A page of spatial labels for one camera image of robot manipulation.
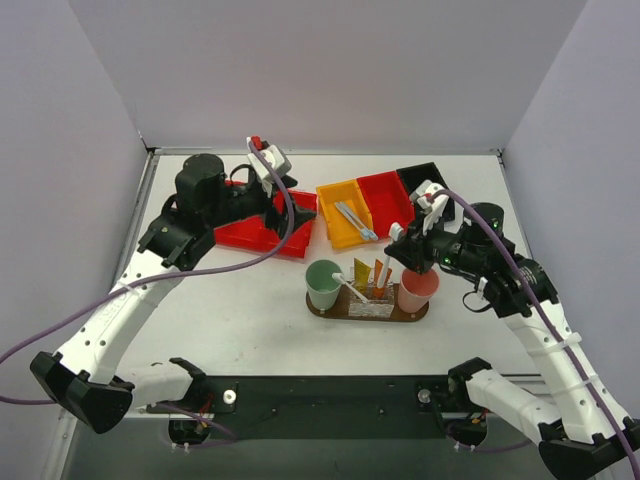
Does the white toothbrush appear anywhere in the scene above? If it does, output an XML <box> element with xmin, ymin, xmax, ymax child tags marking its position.
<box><xmin>375</xmin><ymin>222</ymin><xmax>404</xmax><ymax>290</ymax></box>
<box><xmin>331</xmin><ymin>272</ymin><xmax>369</xmax><ymax>304</ymax></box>

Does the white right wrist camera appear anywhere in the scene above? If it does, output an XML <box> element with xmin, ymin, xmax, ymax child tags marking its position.
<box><xmin>409</xmin><ymin>180</ymin><xmax>449</xmax><ymax>236</ymax></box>

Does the brown oval wooden tray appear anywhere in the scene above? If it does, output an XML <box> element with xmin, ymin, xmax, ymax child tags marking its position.
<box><xmin>306</xmin><ymin>283</ymin><xmax>430</xmax><ymax>323</ymax></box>

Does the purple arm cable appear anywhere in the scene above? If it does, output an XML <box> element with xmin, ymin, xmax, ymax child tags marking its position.
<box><xmin>430</xmin><ymin>188</ymin><xmax>639</xmax><ymax>480</ymax></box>
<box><xmin>0</xmin><ymin>139</ymin><xmax>296</xmax><ymax>450</ymax></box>

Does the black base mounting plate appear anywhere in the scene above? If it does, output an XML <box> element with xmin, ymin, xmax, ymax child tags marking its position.
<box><xmin>145</xmin><ymin>375</ymin><xmax>507</xmax><ymax>442</ymax></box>

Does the aluminium table frame rail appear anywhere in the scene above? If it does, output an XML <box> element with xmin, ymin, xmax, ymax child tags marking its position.
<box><xmin>40</xmin><ymin>146</ymin><xmax>599</xmax><ymax>480</ymax></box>

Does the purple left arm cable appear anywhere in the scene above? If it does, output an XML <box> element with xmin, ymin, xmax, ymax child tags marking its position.
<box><xmin>0</xmin><ymin>139</ymin><xmax>296</xmax><ymax>450</ymax></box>

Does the red toothpaste bin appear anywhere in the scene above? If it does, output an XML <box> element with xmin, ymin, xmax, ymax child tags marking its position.
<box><xmin>356</xmin><ymin>171</ymin><xmax>414</xmax><ymax>238</ymax></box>

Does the pink cup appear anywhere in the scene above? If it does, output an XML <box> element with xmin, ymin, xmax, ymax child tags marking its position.
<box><xmin>397</xmin><ymin>269</ymin><xmax>440</xmax><ymax>314</ymax></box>

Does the black bin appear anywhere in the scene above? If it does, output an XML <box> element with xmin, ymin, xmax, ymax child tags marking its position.
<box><xmin>396</xmin><ymin>162</ymin><xmax>447</xmax><ymax>225</ymax></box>

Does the orange toothpaste tube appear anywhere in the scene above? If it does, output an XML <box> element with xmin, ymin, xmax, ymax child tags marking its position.
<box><xmin>372</xmin><ymin>256</ymin><xmax>392</xmax><ymax>300</ymax></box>

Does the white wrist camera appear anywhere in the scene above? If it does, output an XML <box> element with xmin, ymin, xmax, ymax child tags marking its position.
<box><xmin>246</xmin><ymin>136</ymin><xmax>297</xmax><ymax>199</ymax></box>
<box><xmin>409</xmin><ymin>180</ymin><xmax>449</xmax><ymax>236</ymax></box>

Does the clear textured glass holder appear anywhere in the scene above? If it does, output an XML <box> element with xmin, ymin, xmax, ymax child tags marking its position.
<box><xmin>347</xmin><ymin>265</ymin><xmax>395</xmax><ymax>320</ymax></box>

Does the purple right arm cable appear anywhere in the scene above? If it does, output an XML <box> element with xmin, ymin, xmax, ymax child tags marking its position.
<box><xmin>430</xmin><ymin>188</ymin><xmax>639</xmax><ymax>480</ymax></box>

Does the yellow toothpaste tube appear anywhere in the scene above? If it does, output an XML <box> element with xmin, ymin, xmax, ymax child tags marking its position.
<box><xmin>353</xmin><ymin>258</ymin><xmax>372</xmax><ymax>295</ymax></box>

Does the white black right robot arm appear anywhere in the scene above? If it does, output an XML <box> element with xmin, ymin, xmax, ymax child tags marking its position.
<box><xmin>385</xmin><ymin>197</ymin><xmax>639</xmax><ymax>479</ymax></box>

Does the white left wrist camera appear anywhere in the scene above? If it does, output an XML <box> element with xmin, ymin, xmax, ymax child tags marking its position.
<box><xmin>246</xmin><ymin>136</ymin><xmax>297</xmax><ymax>199</ymax></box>

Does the yellow bin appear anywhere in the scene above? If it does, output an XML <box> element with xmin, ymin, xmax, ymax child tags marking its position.
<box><xmin>316</xmin><ymin>179</ymin><xmax>373</xmax><ymax>250</ymax></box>

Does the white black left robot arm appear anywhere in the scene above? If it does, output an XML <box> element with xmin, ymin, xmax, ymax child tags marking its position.
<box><xmin>30</xmin><ymin>145</ymin><xmax>315</xmax><ymax>434</ymax></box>

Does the green cup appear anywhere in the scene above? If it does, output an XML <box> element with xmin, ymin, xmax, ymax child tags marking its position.
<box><xmin>305</xmin><ymin>259</ymin><xmax>342</xmax><ymax>310</ymax></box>

